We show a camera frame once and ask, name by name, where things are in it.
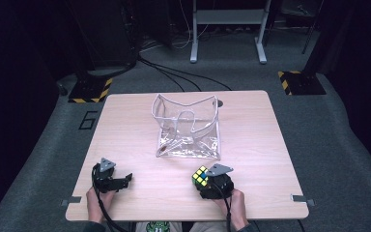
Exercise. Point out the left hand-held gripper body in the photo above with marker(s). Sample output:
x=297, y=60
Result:
x=104, y=175

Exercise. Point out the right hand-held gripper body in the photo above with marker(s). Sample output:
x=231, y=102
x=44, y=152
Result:
x=217, y=182

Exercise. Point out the multicoloured puzzle cube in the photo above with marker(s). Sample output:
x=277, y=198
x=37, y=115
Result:
x=200, y=176

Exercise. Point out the clear plastic bag white trim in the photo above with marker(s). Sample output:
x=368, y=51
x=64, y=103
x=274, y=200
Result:
x=186, y=129

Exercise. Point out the person's left hand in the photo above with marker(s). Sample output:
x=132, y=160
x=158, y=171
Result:
x=98, y=204

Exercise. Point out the person's right hand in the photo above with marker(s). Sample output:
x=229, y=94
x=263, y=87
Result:
x=235, y=208

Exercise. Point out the person's green print shirt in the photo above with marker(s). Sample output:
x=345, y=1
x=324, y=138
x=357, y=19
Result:
x=157, y=226

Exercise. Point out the dark round table grommet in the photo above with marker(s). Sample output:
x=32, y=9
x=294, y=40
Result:
x=220, y=103

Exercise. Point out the striped black stand base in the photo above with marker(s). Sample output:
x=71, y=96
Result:
x=301, y=83
x=90, y=90

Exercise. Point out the grey table bracket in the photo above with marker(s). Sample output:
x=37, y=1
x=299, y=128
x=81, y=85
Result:
x=302, y=199
x=71, y=200

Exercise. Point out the white metal desk frame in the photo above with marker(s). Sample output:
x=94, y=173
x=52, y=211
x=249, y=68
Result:
x=228, y=16

